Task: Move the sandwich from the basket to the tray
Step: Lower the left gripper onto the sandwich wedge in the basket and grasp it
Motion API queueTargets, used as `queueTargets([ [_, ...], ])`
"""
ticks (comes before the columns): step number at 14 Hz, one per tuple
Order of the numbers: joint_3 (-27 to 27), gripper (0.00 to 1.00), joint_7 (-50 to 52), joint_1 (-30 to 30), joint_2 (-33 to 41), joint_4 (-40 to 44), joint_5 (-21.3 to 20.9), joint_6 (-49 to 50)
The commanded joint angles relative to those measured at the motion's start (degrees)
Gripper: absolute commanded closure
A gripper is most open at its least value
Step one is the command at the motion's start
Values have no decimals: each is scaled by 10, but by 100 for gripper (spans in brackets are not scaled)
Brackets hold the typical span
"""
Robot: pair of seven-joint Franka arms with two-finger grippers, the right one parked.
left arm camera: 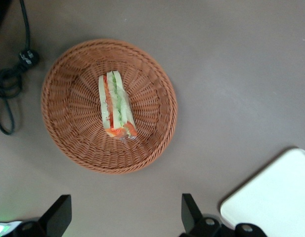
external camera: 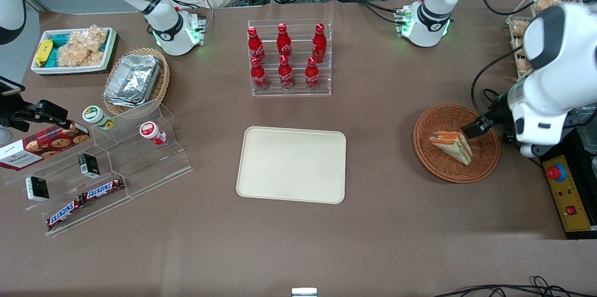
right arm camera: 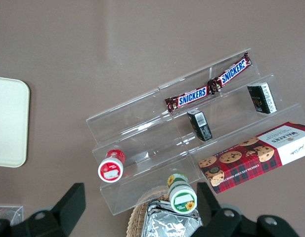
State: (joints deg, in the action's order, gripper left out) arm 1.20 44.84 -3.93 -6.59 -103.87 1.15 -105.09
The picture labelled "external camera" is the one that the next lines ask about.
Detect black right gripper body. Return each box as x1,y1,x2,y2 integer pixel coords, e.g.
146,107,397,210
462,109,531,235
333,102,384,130
0,100,30,132

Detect triangular sandwich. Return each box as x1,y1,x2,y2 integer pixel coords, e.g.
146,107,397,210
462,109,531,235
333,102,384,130
429,131,473,166

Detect round brown wicker basket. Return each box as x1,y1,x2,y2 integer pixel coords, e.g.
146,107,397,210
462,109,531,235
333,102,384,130
413,104,500,184

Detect oval tan wicker basket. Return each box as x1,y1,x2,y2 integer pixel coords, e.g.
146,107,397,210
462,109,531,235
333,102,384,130
103,48,170,116

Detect cream plastic serving tray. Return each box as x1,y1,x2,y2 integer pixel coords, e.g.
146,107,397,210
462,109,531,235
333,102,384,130
236,126,347,205

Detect red Walkers cookie box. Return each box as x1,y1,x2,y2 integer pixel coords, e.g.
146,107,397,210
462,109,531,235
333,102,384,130
0,121,91,172

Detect green lid yogurt cup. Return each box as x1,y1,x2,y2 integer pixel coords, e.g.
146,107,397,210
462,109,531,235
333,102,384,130
83,105,116,131

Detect steel pan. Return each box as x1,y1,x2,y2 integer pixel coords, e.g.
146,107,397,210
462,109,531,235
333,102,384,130
576,107,597,154

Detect red emergency stop button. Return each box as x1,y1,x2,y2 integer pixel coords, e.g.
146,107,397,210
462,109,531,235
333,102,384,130
547,165,568,182

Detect yellow snack packet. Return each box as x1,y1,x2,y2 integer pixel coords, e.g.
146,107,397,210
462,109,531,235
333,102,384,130
35,39,54,68

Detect clear rice cracker bag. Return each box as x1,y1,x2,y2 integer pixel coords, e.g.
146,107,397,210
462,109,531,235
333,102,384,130
57,43,104,68
70,25,109,54

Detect small black box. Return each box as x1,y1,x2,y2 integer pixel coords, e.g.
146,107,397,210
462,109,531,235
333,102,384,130
78,153,101,179
25,176,50,202

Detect teal snack packet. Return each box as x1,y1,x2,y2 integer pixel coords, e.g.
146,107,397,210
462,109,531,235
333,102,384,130
47,32,71,67

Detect black yellow control box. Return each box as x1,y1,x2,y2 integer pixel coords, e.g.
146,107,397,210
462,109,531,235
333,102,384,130
540,106,597,240

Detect white rectangular snack bin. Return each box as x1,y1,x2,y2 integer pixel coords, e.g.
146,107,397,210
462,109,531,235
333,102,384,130
31,28,118,76

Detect aluminium foil container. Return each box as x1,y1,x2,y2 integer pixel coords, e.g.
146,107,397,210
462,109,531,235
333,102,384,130
104,54,162,108

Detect Snickers chocolate bar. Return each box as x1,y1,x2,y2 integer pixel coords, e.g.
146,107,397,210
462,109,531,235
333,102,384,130
46,197,87,230
83,177,126,201

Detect red lid yogurt cup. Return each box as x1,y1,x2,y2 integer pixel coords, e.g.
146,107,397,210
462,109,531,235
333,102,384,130
139,121,167,145

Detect clear acrylic step display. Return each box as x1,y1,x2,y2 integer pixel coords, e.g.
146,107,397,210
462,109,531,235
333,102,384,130
5,99,193,237

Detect red cola bottle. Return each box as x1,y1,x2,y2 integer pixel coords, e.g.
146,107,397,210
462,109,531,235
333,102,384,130
312,23,327,62
305,57,320,90
278,55,295,90
247,27,265,62
250,56,269,92
277,23,293,60

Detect clear acrylic bottle rack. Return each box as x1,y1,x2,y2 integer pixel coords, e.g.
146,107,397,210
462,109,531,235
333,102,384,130
247,19,332,97

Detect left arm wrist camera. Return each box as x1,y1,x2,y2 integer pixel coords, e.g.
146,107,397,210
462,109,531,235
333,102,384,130
487,94,514,126

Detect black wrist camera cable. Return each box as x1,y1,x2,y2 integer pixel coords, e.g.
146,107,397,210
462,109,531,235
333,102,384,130
470,0,588,120

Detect black floor cables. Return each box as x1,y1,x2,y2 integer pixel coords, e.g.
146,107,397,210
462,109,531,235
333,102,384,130
433,276,597,297

